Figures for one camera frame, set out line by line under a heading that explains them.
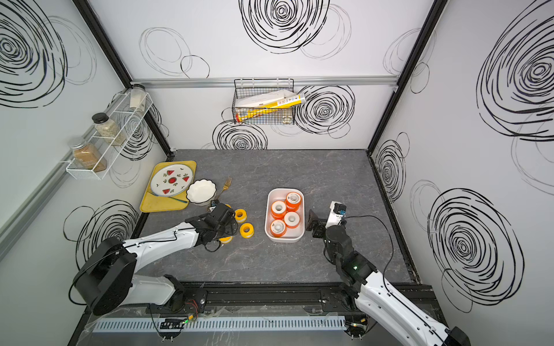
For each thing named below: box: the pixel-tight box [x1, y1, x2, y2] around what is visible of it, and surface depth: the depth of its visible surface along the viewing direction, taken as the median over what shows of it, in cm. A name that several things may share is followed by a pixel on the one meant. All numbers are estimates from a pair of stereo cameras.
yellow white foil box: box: [234, 89, 306, 124], surface depth 88 cm
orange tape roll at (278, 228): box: [269, 219, 288, 238], surface depth 91 cm
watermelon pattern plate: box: [150, 163, 194, 197], surface depth 109 cm
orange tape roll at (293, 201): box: [285, 191, 302, 212], surface depth 97 cm
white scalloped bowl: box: [186, 178, 218, 207], surface depth 104 cm
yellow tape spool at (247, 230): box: [239, 222, 255, 239], surface depth 91 cm
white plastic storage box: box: [264, 187, 306, 243], surface depth 93 cm
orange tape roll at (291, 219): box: [283, 211, 301, 229], surface depth 93 cm
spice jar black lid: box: [91, 112, 127, 146], surface depth 72 cm
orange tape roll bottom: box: [271, 200, 287, 220], surface depth 93 cm
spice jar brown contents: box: [68, 138, 108, 173], surface depth 65 cm
